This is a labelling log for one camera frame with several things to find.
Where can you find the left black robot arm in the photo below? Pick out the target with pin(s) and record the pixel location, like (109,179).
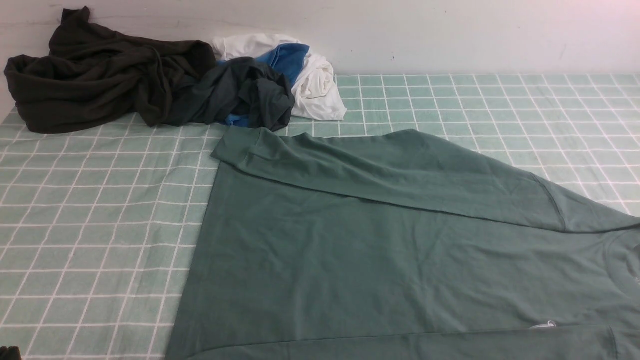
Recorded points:
(10,353)

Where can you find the green checkered tablecloth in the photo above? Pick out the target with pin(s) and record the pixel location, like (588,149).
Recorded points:
(98,226)

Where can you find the dark green crumpled garment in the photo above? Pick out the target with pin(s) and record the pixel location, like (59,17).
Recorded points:
(204,101)

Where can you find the green long sleeve shirt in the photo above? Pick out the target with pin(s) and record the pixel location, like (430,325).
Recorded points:
(401,247)

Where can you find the dark brown crumpled garment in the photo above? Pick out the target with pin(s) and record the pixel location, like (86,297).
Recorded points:
(94,75)

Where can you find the blue crumpled garment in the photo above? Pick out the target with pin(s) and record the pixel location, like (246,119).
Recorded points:
(287,59)

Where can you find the white crumpled garment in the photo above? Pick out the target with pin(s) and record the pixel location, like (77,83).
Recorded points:
(316,92)

